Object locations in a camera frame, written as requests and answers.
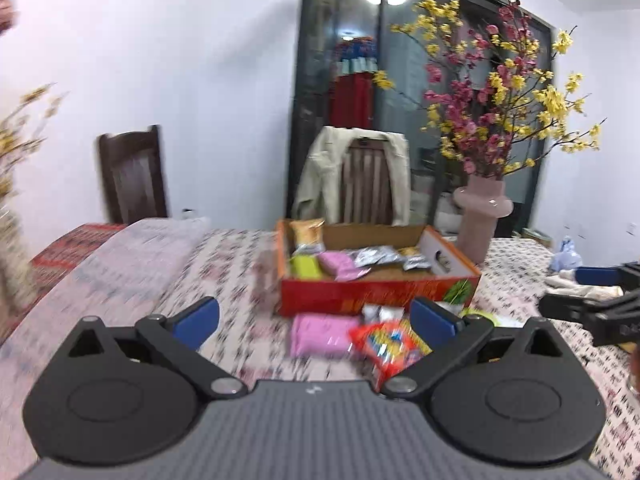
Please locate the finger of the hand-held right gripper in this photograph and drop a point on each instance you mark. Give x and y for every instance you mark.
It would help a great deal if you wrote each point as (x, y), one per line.
(600, 276)
(567, 307)

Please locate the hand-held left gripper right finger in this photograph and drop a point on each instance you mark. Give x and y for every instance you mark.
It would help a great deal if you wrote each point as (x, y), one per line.
(432, 322)

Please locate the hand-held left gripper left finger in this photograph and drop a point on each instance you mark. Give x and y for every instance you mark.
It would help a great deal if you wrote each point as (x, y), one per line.
(195, 322)

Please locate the red cartoon snack bag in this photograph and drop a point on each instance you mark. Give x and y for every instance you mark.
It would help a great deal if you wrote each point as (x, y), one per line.
(385, 350)

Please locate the orange cardboard box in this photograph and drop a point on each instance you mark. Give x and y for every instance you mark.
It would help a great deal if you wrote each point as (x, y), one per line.
(350, 295)

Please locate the pink snack pouch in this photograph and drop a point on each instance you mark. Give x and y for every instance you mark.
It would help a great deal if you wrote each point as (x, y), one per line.
(340, 265)
(322, 335)

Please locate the lime green snack bar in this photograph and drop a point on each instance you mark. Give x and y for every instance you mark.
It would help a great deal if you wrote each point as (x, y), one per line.
(304, 267)

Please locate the brown cracker pouch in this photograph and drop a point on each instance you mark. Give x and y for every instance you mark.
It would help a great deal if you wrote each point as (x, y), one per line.
(307, 235)

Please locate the blue plastic bag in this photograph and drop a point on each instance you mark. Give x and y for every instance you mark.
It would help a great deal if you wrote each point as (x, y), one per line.
(567, 257)

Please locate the geometric patterned grey cloth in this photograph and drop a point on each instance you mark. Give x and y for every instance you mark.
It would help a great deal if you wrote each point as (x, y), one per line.
(100, 285)

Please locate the pink glass vase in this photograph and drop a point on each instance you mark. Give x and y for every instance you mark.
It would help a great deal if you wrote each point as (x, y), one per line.
(477, 225)

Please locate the red patterned cloth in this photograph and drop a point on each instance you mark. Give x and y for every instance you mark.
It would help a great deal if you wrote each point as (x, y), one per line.
(75, 245)

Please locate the brown slatted wooden chair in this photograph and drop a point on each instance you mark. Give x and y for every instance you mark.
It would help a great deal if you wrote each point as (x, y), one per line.
(367, 180)

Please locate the dark wooden chair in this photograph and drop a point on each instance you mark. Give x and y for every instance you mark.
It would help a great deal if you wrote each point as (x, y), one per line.
(132, 175)

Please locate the chair with beige jacket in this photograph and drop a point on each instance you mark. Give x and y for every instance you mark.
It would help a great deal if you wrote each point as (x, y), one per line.
(320, 180)

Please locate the floral patterned slim vase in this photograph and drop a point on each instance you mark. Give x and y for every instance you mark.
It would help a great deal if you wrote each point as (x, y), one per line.
(15, 260)

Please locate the yellow and pink blossom branches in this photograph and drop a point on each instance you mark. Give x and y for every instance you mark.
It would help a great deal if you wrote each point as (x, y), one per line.
(480, 125)

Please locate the red and blue hanging garment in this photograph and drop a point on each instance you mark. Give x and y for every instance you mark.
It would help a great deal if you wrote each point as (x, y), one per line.
(350, 100)

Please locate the yellow flower twigs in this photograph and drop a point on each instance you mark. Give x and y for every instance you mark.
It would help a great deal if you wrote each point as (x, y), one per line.
(15, 135)

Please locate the white wall socket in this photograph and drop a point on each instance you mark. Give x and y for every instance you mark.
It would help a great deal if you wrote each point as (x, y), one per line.
(188, 213)

